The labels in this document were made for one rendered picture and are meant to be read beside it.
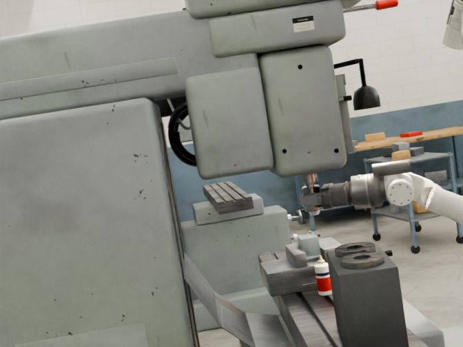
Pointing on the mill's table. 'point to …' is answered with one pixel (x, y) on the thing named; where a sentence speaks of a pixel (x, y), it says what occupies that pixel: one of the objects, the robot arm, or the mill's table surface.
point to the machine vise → (289, 272)
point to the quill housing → (302, 111)
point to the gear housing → (278, 29)
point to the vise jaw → (327, 246)
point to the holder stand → (366, 296)
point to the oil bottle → (322, 277)
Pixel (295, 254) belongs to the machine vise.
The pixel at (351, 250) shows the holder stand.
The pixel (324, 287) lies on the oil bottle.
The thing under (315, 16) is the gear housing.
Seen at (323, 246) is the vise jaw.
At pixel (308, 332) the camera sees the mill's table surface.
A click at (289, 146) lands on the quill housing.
